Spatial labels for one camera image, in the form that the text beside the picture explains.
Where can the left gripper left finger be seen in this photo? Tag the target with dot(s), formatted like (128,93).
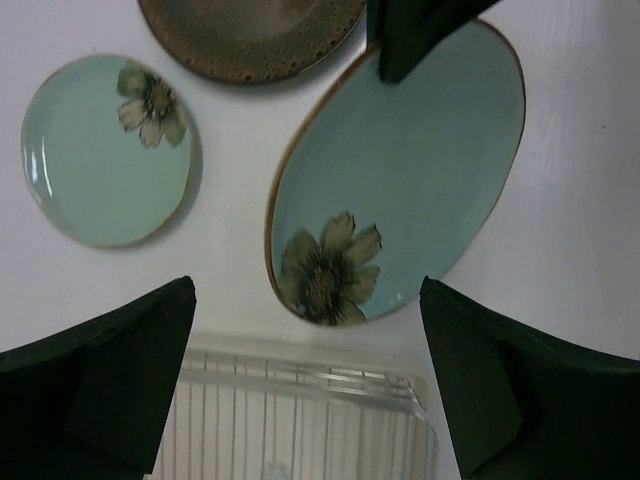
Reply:
(91,402)

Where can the teal flower plate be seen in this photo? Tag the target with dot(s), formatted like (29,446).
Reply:
(108,148)
(382,186)

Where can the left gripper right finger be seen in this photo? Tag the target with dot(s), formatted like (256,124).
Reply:
(523,404)

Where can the white rack drip tray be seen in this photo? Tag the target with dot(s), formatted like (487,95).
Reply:
(300,415)

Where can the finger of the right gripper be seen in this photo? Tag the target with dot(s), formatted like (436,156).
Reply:
(409,30)

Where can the brown speckled plate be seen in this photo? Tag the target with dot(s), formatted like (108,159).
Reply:
(250,41)

